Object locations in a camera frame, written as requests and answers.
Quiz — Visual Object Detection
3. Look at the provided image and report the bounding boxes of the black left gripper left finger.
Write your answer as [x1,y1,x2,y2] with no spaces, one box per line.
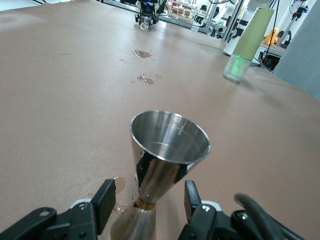
[0,178,117,240]

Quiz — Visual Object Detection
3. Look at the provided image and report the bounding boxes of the shelf with packaged snacks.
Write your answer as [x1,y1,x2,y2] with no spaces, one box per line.
[168,0,200,25]

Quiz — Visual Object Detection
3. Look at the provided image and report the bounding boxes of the yellow-green bottle with clear base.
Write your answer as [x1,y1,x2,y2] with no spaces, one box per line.
[222,6,276,84]

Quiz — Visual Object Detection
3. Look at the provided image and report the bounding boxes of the brown table cover mat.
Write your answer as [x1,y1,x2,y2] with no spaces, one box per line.
[0,0,320,240]

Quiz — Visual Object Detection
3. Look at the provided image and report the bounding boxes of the steel hourglass measuring jigger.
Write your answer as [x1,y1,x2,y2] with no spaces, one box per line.
[109,109,212,240]

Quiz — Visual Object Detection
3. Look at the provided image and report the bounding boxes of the yellow plush toy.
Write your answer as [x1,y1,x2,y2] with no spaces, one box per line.
[263,27,281,47]

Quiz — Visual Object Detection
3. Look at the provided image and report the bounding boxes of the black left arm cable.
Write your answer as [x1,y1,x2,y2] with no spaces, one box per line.
[233,193,307,240]

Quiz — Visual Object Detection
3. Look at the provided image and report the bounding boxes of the tiny liquid drops by jigger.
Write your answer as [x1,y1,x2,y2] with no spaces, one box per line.
[112,175,128,195]

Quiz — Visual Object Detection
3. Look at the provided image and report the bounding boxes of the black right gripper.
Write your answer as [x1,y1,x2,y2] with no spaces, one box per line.
[134,1,160,26]

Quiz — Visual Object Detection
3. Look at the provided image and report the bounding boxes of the small brown liquid puddle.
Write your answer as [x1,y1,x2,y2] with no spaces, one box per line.
[136,73,164,85]

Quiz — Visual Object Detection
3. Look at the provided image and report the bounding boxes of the large brown liquid puddle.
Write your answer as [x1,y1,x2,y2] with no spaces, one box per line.
[132,49,154,59]

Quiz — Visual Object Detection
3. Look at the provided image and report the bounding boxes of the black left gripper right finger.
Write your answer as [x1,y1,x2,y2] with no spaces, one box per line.
[178,180,251,240]

